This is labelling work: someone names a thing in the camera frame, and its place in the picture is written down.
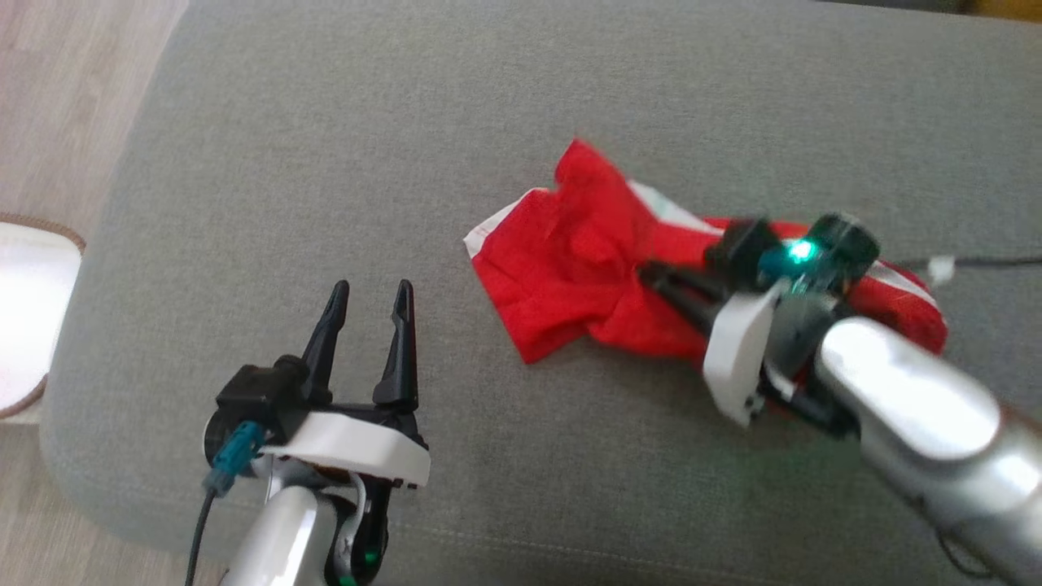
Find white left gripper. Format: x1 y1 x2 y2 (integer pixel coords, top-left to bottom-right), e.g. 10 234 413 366
260 279 431 489

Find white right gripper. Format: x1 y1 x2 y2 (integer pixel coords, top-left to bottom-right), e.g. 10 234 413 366
639 260 787 429

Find red shorts with white stripes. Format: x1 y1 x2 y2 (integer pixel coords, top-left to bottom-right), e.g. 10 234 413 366
464 138 949 365

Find grey fabric sofa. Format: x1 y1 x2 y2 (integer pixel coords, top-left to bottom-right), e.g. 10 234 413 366
39 0 1042 586

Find white round brown-rimmed stool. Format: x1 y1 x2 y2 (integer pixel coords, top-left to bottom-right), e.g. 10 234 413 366
0 213 86 421

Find yellow fabric cushion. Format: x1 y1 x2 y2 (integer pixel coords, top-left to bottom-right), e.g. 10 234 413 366
969 0 1042 23

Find black left cable teal plug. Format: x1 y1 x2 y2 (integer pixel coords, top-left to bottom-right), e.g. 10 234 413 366
186 422 266 586

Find black cable teal plug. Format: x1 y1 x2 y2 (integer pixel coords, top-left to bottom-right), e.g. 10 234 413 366
186 422 266 586
757 238 1042 283

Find black right cable teal plug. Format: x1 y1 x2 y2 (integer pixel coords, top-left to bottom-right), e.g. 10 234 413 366
757 238 1042 283

